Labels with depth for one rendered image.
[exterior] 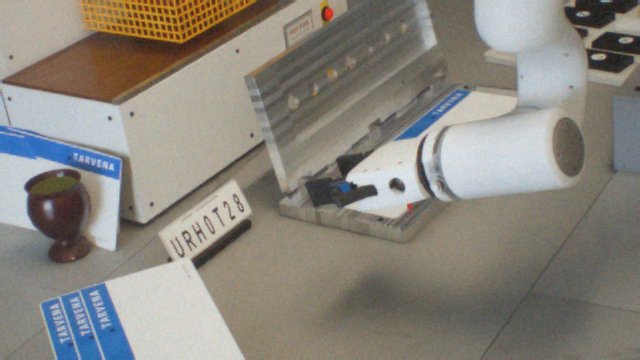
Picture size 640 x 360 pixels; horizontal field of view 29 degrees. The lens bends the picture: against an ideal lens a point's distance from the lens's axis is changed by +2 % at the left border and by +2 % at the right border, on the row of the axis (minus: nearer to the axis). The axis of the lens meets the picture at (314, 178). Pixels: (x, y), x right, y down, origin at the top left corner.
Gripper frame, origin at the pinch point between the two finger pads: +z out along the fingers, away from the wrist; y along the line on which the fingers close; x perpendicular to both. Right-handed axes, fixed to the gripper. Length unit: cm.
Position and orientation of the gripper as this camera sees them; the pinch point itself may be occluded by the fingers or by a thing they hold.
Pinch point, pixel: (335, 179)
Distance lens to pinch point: 147.6
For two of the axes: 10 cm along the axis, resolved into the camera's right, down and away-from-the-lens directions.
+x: -3.6, -8.9, -2.7
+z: -7.4, 1.1, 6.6
